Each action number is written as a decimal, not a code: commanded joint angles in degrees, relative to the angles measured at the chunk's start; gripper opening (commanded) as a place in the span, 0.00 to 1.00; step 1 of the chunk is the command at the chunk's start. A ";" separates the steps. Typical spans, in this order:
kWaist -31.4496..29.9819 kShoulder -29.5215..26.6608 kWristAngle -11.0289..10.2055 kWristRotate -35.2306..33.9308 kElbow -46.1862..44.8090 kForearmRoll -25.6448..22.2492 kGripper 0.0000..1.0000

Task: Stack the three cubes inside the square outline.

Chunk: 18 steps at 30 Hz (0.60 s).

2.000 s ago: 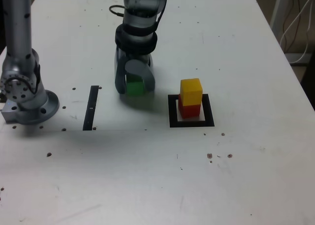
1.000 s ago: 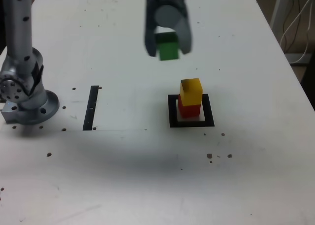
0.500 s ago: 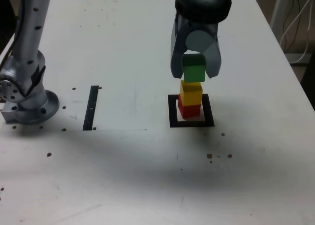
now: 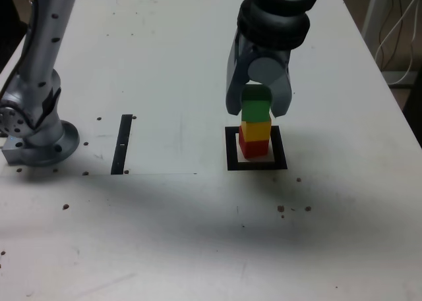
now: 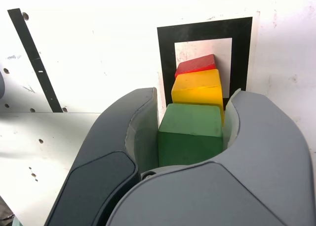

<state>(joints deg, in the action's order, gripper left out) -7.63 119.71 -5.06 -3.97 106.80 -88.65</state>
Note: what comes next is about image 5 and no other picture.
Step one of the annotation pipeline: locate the yellow cube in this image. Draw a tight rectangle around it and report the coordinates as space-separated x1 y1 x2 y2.
171 69 226 125

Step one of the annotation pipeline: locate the black tape strip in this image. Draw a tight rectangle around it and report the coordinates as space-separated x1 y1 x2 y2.
7 8 63 113

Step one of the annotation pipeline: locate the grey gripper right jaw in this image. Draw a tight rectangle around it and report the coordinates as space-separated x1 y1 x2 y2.
106 87 316 226

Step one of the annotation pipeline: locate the black tape square outline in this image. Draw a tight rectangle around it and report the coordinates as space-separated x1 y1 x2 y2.
157 16 253 112

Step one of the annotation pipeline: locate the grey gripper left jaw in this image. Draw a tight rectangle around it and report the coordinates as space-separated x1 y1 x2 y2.
44 87 160 226

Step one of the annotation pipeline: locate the green cube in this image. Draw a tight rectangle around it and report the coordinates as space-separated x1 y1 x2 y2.
158 103 224 167

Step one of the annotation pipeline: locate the red cube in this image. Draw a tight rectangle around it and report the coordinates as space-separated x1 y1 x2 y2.
174 53 216 79

